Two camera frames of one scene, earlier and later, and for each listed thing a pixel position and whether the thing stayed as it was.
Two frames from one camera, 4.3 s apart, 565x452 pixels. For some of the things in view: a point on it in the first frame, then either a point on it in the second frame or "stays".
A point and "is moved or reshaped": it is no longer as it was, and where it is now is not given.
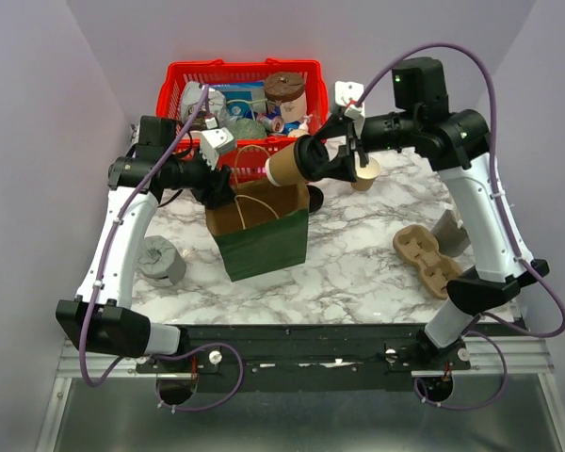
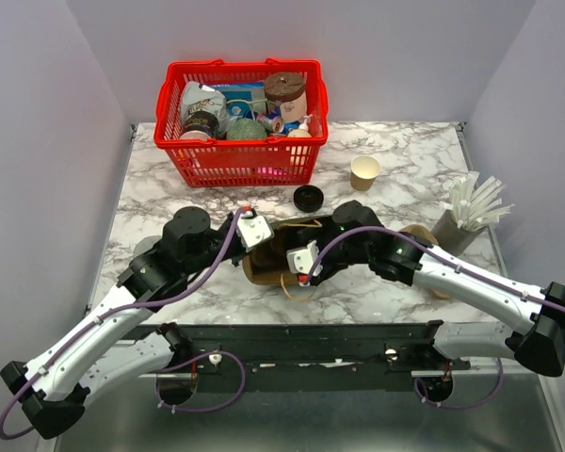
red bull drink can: (272, 123) stays
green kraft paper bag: (264, 229) is moved or reshaped
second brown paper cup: (366, 175) stays
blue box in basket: (243, 99) stays
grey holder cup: (451, 239) stays
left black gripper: (216, 190) -> (229, 222)
